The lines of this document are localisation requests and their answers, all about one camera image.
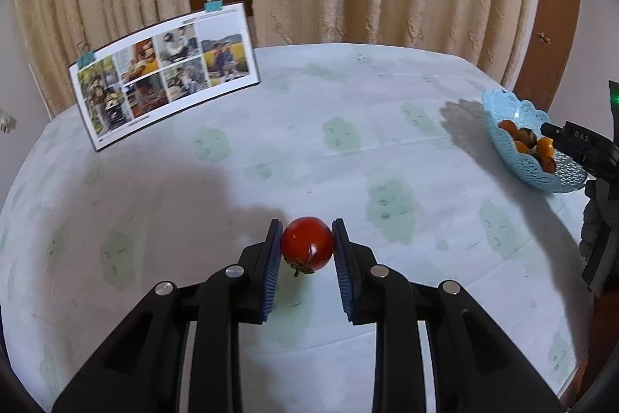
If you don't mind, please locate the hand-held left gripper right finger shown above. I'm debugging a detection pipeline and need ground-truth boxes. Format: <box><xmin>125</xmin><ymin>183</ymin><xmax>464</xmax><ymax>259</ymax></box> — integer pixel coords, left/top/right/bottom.
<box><xmin>331</xmin><ymin>218</ymin><xmax>566</xmax><ymax>413</ymax></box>

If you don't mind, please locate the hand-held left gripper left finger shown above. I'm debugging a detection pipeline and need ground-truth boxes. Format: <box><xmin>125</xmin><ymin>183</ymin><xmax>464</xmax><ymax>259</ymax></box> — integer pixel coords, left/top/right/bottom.
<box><xmin>51</xmin><ymin>218</ymin><xmax>284</xmax><ymax>413</ymax></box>

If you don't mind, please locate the brown wooden door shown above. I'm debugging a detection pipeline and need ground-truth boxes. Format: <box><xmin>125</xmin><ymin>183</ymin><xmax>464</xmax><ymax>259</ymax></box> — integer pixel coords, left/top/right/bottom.
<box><xmin>500</xmin><ymin>0</ymin><xmax>583</xmax><ymax>114</ymax></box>

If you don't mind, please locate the photo collage board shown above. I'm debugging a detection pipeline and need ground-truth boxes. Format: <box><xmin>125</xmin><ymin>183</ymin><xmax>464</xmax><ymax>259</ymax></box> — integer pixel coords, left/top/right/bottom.
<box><xmin>68</xmin><ymin>3</ymin><xmax>262</xmax><ymax>153</ymax></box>

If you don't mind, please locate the red tomato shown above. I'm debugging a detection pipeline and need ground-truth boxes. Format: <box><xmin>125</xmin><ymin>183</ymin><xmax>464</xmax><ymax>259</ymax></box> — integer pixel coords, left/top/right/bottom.
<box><xmin>279</xmin><ymin>216</ymin><xmax>335</xmax><ymax>277</ymax></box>

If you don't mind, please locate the person's right hand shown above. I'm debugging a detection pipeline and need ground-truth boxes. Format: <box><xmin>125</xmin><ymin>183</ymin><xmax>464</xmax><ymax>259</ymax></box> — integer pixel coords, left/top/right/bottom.
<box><xmin>579</xmin><ymin>178</ymin><xmax>603</xmax><ymax>258</ymax></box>

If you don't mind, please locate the light blue lattice basket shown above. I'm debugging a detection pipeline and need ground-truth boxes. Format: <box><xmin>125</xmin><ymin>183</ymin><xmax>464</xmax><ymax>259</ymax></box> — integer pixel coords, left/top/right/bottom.
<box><xmin>482</xmin><ymin>88</ymin><xmax>590</xmax><ymax>194</ymax></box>

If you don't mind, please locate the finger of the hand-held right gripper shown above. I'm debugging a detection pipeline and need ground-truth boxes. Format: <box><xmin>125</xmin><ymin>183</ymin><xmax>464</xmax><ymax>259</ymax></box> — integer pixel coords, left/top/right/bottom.
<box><xmin>540</xmin><ymin>121</ymin><xmax>588</xmax><ymax>162</ymax></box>

